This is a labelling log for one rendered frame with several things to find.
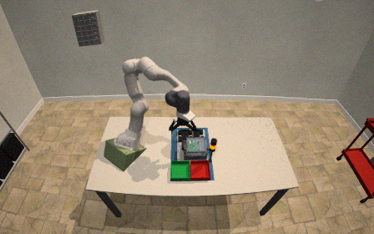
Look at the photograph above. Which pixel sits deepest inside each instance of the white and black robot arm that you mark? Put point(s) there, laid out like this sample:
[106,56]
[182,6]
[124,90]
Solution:
[178,98]

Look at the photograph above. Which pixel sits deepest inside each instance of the red open-top bin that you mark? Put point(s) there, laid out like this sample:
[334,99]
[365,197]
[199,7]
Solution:
[200,170]

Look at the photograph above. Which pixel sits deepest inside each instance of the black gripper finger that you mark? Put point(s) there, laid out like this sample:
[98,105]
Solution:
[171,128]
[193,127]

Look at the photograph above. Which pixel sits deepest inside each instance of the green bin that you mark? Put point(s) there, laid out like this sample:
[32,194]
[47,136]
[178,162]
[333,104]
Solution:
[180,170]

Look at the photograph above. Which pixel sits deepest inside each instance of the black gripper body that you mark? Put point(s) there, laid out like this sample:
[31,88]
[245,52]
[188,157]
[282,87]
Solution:
[179,120]

